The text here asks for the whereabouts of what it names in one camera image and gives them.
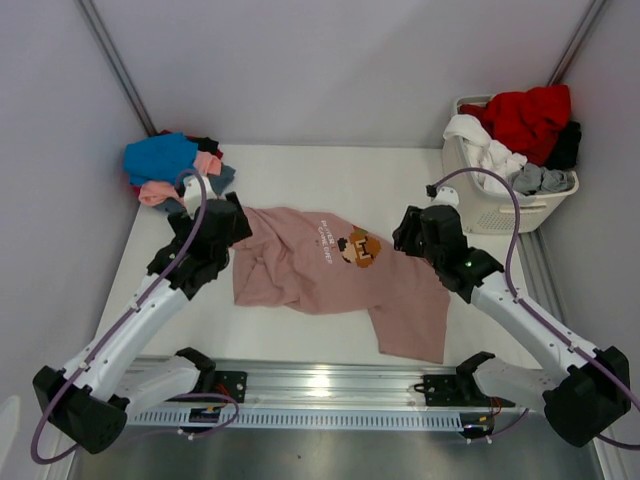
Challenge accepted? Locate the dusty pink graphic t-shirt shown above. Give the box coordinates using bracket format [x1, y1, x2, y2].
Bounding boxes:
[233, 207, 450, 364]

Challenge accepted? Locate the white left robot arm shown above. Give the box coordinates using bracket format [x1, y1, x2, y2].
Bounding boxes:
[30, 193, 252, 465]

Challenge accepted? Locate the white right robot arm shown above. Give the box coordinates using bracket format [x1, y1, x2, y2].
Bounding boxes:
[393, 204, 639, 447]

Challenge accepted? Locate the slate blue t-shirt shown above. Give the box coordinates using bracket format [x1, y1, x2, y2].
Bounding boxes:
[154, 164, 236, 214]

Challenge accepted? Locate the white perforated laundry basket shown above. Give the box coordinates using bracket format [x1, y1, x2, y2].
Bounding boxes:
[442, 95, 579, 234]

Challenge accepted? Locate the salmon pink t-shirt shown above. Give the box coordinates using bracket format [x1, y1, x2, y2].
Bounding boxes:
[134, 151, 224, 207]

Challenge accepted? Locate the black folded t-shirt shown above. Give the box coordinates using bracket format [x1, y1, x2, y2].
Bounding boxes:
[189, 137, 219, 156]

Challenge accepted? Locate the white t-shirt in basket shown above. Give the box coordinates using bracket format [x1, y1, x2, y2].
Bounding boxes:
[443, 114, 528, 186]

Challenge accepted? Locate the grey t-shirt in basket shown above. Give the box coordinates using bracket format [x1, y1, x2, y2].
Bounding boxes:
[508, 163, 576, 196]

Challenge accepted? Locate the red t-shirt in basket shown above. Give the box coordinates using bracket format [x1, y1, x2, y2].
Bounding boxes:
[459, 84, 571, 166]

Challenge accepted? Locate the black t-shirt in basket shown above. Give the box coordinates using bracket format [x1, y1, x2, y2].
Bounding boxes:
[544, 121, 582, 171]

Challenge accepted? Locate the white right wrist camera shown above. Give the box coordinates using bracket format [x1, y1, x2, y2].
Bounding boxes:
[426, 185, 460, 208]

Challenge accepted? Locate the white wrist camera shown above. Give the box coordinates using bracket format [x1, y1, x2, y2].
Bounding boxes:
[426, 185, 460, 208]
[182, 175, 218, 218]

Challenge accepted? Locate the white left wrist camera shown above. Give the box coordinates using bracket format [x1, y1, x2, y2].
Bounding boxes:
[182, 175, 218, 218]

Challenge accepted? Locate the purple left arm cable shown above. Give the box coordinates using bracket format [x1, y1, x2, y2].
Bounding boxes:
[30, 168, 240, 465]

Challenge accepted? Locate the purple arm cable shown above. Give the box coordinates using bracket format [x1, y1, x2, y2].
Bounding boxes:
[30, 168, 240, 465]
[425, 168, 640, 446]

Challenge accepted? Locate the right side aluminium rail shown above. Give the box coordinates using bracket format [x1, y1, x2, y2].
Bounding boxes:
[517, 230, 566, 326]

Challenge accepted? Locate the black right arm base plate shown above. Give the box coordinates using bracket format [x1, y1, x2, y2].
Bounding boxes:
[413, 374, 515, 408]

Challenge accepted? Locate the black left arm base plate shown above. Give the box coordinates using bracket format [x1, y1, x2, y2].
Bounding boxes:
[192, 370, 248, 403]

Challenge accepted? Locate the aluminium mounting rail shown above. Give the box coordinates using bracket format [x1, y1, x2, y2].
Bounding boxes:
[69, 355, 611, 415]

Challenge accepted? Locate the white slotted cable duct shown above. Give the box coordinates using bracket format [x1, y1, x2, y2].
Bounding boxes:
[128, 407, 463, 432]

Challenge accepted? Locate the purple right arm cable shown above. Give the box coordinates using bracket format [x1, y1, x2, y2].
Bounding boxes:
[425, 168, 640, 446]

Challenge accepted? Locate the left aluminium frame post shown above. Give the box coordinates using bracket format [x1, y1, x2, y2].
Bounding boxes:
[75, 0, 158, 137]

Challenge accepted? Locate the aluminium frame post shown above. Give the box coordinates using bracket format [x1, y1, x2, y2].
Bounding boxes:
[75, 0, 158, 137]
[546, 0, 611, 86]

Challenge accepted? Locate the right aluminium frame post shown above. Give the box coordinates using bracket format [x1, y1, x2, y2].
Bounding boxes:
[546, 0, 611, 86]

